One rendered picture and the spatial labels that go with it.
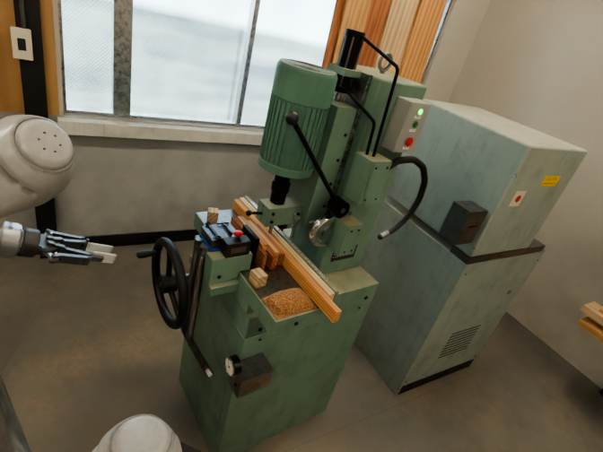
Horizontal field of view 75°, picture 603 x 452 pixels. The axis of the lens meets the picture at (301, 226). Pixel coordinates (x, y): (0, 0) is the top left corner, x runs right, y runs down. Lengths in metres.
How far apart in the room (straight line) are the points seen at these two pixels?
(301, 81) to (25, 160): 0.72
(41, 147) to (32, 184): 0.05
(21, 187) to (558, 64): 3.16
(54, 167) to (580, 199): 2.98
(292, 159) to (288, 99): 0.17
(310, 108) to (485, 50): 2.66
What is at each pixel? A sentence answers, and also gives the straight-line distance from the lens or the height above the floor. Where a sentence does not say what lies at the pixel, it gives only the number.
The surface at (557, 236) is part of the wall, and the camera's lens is 3.22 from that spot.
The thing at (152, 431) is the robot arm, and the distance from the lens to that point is 0.87.
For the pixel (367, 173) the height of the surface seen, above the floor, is 1.26.
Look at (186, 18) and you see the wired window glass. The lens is 2.52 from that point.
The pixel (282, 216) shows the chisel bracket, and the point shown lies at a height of 1.04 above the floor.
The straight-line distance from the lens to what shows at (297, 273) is 1.24.
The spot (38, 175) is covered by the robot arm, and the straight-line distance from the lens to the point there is 0.58.
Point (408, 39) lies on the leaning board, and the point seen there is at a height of 1.62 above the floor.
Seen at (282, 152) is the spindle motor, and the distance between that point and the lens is 1.15.
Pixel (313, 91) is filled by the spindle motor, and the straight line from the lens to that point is 1.10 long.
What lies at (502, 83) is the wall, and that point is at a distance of 3.50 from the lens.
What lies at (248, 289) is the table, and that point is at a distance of 1.20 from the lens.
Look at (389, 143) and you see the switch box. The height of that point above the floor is 1.34.
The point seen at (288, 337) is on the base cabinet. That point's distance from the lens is 1.42.
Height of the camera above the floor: 1.64
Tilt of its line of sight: 29 degrees down
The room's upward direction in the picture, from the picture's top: 15 degrees clockwise
